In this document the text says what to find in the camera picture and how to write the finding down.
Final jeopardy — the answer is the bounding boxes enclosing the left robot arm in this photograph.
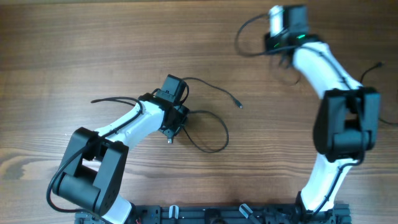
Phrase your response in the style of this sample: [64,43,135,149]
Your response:
[46,75,189,223]

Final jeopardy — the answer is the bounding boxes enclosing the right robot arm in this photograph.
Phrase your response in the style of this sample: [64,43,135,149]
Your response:
[265,5,381,222]

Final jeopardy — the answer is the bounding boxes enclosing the left camera cable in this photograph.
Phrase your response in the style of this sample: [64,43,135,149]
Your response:
[45,96,144,214]

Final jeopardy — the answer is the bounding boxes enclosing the camera cable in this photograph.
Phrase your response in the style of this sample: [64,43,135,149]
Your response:
[45,96,144,214]
[234,12,364,218]

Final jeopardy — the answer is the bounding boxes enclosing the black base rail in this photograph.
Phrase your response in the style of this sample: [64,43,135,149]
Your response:
[74,204,352,224]

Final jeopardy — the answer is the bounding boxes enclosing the right camera cable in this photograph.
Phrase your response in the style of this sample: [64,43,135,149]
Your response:
[234,12,364,218]

